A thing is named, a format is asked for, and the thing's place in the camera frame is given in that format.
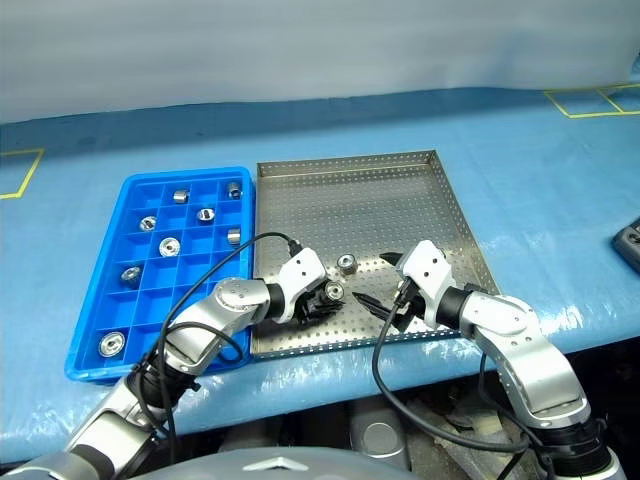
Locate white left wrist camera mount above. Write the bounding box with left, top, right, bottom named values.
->
left=275, top=247, right=329, bottom=325

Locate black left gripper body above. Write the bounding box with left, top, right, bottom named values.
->
left=297, top=283, right=329, bottom=327

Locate perforated steel tray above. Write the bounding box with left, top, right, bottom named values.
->
left=249, top=149, right=503, bottom=362

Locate grey round part under table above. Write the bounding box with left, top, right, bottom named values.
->
left=348, top=398, right=412, bottom=459

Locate blue compartment tray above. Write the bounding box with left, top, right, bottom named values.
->
left=64, top=166, right=259, bottom=386

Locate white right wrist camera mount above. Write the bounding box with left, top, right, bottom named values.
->
left=396, top=239, right=454, bottom=332

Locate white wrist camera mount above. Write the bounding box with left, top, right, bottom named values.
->
left=396, top=239, right=454, bottom=332
left=275, top=247, right=329, bottom=325

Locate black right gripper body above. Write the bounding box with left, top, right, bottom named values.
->
left=394, top=279, right=427, bottom=333

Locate grey robot torso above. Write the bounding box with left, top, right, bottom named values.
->
left=0, top=443, right=427, bottom=480

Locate yellow tape marking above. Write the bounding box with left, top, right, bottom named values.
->
left=0, top=147, right=46, bottom=201

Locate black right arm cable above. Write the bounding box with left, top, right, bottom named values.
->
left=371, top=278, right=532, bottom=454

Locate black device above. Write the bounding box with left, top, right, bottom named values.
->
left=611, top=216, right=640, bottom=275

